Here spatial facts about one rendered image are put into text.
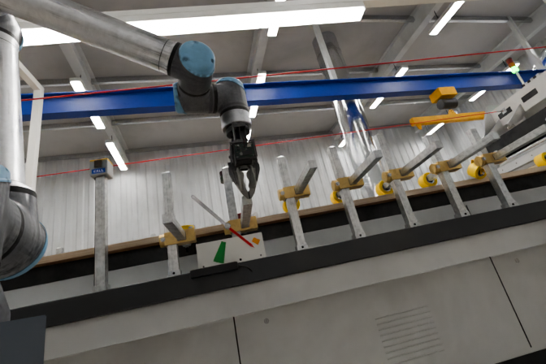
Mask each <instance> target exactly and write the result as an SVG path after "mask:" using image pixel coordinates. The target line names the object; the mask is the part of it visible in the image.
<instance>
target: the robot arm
mask: <svg viewBox="0 0 546 364"><path fill-rule="evenodd" d="M14 16H15V17H17V18H20V19H22V20H26V21H28V22H30V23H33V24H36V25H39V26H41V27H43V28H47V29H49V30H52V31H54V32H57V33H60V34H63V35H64V36H67V37H70V38H73V39H76V40H77V41H82V42H84V43H86V44H88V45H91V46H94V47H97V48H99V49H101V50H105V51H107V52H110V53H112V54H116V55H118V56H120V57H123V58H125V59H129V60H131V61H133V62H136V63H139V64H141V65H144V66H147V67H150V68H153V69H154V70H157V71H160V72H163V73H165V74H167V75H168V76H171V77H174V78H176V79H178V82H175V83H174V84H173V93H174V101H175V111H176V112H177V113H179V114H186V115H187V114H218V113H219V115H220V120H221V125H222V131H223V133H225V134H226V135H227V138H229V139H232V142H229V154H230V155H229V156H228V158H230V162H228V163H227V164H228V173H229V175H230V177H231V179H232V181H233V182H234V184H235V185H236V186H237V188H238V189H239V190H240V192H241V193H242V194H243V195H244V196H245V197H246V198H247V199H251V198H252V197H253V195H254V193H255V189H256V186H257V182H258V176H259V172H260V166H259V163H258V159H257V156H258V155H257V150H256V146H255V142H254V139H251V140H249V139H248V138H247V136H248V135H249V134H250V129H251V128H252V123H251V120H253V118H250V115H249V108H248V103H247V99H246V92H245V89H244V85H243V84H242V82H241V81H240V80H238V79H237V78H234V77H224V78H221V79H219V80H218V81H217V82H216V83H215V84H211V81H212V76H213V73H214V71H215V55H214V53H213V51H212V50H211V49H210V47H209V46H207V45H206V44H204V43H202V42H199V41H186V42H185V43H184V44H182V43H179V42H178V41H172V40H169V39H167V38H165V37H161V36H159V35H157V34H155V33H152V32H149V31H147V30H144V29H143V28H139V27H137V26H134V25H132V24H129V23H126V22H124V21H122V20H120V19H116V18H114V17H112V16H109V15H106V14H104V13H101V12H100V11H95V10H94V9H91V8H89V7H86V6H83V5H81V4H79V3H77V2H73V1H71V0H0V281H2V280H10V279H13V278H15V277H18V276H20V275H22V274H24V273H26V272H27V271H29V270H31V269H32V268H33V267H34V266H36V265H37V264H38V262H39V261H40V260H41V258H42V257H43V255H44V254H45V252H46V249H47V245H48V235H47V232H46V228H45V227H44V225H43V224H42V223H41V222H39V216H38V204H37V192H36V191H35V190H33V189H32V188H29V187H28V186H27V185H26V180H25V165H24V138H23V124H22V109H21V95H20V67H19V51H21V49H22V48H23V45H24V36H23V32H22V30H21V28H20V26H19V25H18V23H17V22H16V20H15V17H14ZM248 169H249V170H248ZM243 171H247V172H246V176H247V179H248V180H249V191H247V189H246V187H245V186H246V184H245V182H244V177H245V176H244V172H243ZM10 320H11V311H10V308H9V305H8V304H7V299H6V297H5V294H4V292H3V289H2V285H1V283H0V323H1V322H6V321H10Z"/></svg>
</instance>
